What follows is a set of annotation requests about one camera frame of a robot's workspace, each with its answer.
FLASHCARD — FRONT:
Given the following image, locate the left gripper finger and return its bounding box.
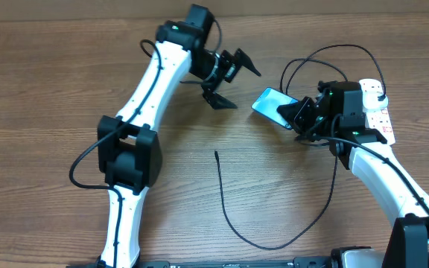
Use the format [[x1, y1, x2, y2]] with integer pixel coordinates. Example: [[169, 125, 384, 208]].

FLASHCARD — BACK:
[[234, 48, 261, 77], [202, 90, 238, 109]]

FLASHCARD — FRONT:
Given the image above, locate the Samsung Galaxy smartphone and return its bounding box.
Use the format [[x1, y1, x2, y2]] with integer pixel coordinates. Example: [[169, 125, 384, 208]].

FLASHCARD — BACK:
[[252, 87, 298, 130]]

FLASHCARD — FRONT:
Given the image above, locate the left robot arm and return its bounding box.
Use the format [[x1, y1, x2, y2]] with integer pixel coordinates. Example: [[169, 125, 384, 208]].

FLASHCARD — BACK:
[[95, 4, 260, 267]]

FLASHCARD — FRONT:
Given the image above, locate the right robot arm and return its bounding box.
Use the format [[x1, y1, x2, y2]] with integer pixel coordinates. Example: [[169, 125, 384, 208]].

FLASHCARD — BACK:
[[277, 79, 429, 267]]

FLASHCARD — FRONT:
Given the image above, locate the white USB charger plug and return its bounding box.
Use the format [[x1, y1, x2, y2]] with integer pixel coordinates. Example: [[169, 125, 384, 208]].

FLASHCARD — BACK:
[[362, 92, 389, 112]]

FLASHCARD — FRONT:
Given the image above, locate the white power strip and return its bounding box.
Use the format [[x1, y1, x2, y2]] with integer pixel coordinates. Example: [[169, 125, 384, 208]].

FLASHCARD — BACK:
[[359, 78, 395, 145]]

